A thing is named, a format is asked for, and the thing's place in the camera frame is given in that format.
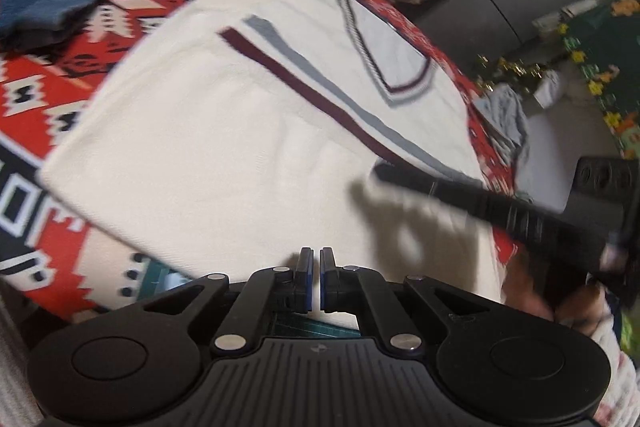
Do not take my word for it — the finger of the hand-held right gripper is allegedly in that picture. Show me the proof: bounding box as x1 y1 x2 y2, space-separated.
372 162 506 230

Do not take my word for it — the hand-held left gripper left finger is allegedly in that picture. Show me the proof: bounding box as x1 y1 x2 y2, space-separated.
137 248 315 354

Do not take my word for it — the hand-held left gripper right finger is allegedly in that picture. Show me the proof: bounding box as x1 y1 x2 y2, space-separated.
320 248 493 357

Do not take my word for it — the white knit vest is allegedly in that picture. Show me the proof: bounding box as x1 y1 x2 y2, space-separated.
40 0 506 328

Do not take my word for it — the person's right hand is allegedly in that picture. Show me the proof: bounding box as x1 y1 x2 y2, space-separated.
502 252 613 325

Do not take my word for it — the grey sweater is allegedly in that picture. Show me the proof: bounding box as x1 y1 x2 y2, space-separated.
480 84 531 168

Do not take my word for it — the small Christmas tree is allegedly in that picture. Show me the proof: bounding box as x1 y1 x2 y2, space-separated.
472 54 546 95

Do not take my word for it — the white hanging cloth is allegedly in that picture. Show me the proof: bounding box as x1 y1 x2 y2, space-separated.
532 69 561 108

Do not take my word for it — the green cutting mat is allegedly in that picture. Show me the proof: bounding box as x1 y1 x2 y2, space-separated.
137 257 361 339

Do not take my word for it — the white fleece pink print clothing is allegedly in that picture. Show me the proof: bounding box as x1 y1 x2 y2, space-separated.
0 287 640 427

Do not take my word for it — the red patterned blanket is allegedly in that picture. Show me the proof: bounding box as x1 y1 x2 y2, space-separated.
0 0 521 323

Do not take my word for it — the green Christmas wall cloth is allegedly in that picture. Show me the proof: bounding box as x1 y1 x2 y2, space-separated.
557 0 640 158

